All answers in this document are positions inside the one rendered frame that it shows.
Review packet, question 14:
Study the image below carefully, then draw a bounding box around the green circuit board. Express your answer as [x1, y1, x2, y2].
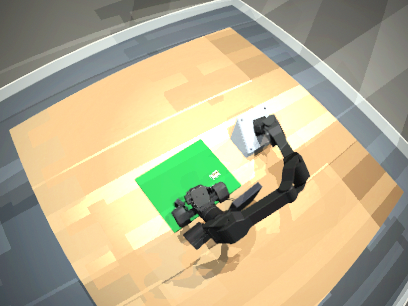
[135, 139, 241, 233]

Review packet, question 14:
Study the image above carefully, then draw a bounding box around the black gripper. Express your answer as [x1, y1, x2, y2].
[171, 181, 230, 228]

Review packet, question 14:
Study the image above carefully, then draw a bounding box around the black cooling fan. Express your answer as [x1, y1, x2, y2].
[228, 181, 263, 212]

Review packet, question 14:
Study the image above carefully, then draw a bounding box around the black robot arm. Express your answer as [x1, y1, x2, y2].
[183, 113, 310, 250]

